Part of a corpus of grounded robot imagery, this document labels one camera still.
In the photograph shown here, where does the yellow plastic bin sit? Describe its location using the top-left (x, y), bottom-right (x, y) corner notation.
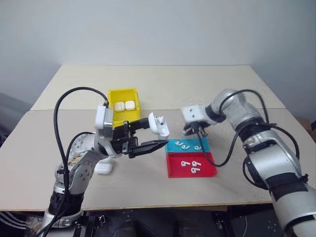
top-left (108, 87), bottom-right (142, 128)

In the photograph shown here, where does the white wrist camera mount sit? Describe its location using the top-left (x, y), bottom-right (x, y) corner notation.
top-left (181, 105), bottom-right (210, 124)
top-left (93, 105), bottom-right (119, 158)

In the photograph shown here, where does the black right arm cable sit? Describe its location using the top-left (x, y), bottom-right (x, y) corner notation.
top-left (196, 89), bottom-right (309, 191)

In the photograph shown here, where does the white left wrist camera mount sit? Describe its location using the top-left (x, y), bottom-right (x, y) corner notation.
top-left (93, 105), bottom-right (119, 158)

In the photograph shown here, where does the red brick-pattern tray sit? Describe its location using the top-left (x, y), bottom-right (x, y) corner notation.
top-left (165, 152), bottom-right (219, 178)

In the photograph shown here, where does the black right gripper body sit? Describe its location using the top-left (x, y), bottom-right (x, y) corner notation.
top-left (189, 120), bottom-right (207, 130)

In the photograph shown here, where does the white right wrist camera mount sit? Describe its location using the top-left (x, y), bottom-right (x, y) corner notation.
top-left (181, 105), bottom-right (210, 124)

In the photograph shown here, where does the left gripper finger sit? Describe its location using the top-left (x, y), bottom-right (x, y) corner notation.
top-left (127, 139), bottom-right (169, 159)
top-left (128, 117), bottom-right (152, 132)

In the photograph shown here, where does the teal brick-pattern tray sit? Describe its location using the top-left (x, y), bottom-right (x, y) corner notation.
top-left (164, 138), bottom-right (212, 155)

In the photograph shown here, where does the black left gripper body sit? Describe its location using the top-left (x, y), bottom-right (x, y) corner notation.
top-left (110, 120), bottom-right (139, 158)

